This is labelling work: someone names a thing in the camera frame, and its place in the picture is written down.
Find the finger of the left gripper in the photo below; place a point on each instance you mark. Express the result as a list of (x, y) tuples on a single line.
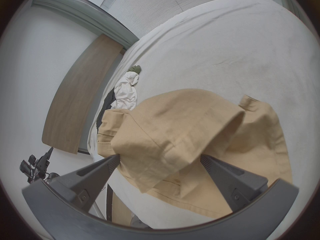
[(46, 160)]

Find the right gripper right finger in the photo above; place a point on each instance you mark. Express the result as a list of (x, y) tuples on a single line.
[(225, 181)]

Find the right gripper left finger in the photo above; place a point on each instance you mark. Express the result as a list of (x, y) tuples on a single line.
[(92, 184)]

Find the tan shorts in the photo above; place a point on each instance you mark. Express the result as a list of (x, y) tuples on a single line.
[(175, 124)]

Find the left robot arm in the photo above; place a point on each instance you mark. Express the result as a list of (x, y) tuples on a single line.
[(35, 167)]

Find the bed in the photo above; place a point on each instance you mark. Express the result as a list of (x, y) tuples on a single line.
[(212, 59)]

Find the pale blue garment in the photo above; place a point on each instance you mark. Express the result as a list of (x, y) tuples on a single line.
[(93, 144)]

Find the black garment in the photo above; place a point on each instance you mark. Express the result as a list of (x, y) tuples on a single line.
[(106, 106)]

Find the white garment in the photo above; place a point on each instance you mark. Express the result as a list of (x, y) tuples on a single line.
[(125, 96)]

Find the olive green garment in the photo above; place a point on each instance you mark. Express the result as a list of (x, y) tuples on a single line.
[(135, 69)]

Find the grey-green curtain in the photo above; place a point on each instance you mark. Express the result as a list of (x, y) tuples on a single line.
[(290, 4)]

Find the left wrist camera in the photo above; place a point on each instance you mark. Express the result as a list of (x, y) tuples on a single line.
[(25, 167)]

